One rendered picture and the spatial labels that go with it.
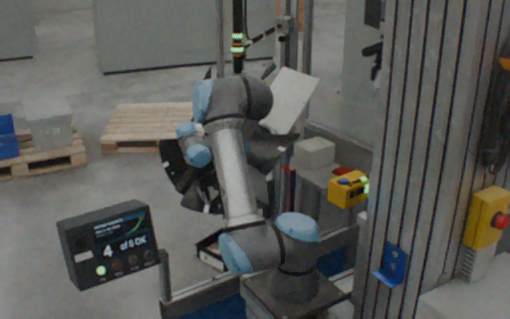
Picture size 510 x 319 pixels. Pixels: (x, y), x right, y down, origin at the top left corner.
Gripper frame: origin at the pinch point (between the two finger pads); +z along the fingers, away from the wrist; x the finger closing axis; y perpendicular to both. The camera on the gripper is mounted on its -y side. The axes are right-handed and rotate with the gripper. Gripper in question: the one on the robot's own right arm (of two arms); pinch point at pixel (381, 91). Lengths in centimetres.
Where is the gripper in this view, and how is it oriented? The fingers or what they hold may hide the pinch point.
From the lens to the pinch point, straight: 186.0
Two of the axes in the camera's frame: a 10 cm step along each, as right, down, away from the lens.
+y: 5.7, 3.3, -7.5
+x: 8.2, -2.3, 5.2
